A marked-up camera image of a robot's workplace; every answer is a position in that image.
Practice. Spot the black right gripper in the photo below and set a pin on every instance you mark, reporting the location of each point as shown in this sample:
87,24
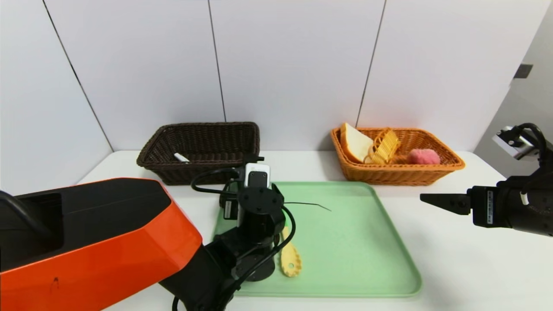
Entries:
484,207

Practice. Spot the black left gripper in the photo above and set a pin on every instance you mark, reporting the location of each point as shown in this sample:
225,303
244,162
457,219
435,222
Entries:
229,208

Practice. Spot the red peach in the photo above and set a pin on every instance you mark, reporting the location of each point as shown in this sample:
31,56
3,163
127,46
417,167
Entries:
423,156

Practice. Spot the white marker pen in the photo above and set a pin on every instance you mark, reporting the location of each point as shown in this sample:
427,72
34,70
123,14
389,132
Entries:
181,157

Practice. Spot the white bread slice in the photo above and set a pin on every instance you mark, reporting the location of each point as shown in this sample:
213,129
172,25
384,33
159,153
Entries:
354,144

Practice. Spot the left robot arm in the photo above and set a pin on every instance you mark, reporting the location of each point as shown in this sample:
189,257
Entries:
86,242

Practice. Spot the dark brown wicker basket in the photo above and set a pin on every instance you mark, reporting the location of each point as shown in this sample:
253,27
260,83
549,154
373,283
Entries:
173,172

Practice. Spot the orange wicker basket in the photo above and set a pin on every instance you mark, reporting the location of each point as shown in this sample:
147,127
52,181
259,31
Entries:
389,177

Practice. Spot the green yellow pasta spoon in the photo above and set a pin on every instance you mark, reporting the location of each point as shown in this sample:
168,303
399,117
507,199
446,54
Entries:
291,261

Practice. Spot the light green plastic tray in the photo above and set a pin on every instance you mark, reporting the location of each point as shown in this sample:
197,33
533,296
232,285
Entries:
345,259

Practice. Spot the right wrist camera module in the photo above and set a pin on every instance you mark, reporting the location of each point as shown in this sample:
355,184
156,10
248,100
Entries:
512,144

